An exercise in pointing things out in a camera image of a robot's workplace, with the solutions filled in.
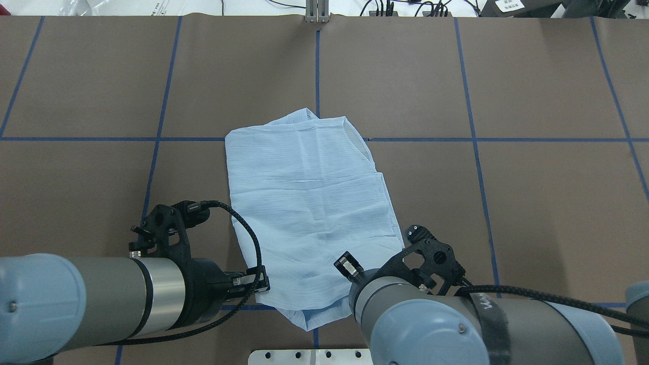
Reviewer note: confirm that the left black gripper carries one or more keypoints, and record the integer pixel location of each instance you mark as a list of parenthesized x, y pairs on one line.
[(207, 285)]

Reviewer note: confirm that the light blue button shirt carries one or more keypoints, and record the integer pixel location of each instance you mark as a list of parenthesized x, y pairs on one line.
[(309, 189)]

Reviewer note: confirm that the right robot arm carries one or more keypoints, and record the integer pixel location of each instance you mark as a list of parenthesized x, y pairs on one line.
[(403, 325)]

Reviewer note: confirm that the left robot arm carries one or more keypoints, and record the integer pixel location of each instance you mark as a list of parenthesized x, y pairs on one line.
[(52, 304)]

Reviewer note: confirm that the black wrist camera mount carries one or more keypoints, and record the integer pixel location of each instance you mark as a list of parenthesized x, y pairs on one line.
[(163, 232)]

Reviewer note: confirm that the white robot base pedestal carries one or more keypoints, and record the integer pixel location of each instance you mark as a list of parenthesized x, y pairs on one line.
[(310, 356)]

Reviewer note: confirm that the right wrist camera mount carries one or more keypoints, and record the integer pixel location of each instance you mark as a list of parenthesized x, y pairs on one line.
[(417, 264)]

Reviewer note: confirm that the aluminium frame post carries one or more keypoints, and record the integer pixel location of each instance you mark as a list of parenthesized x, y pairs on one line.
[(317, 11)]

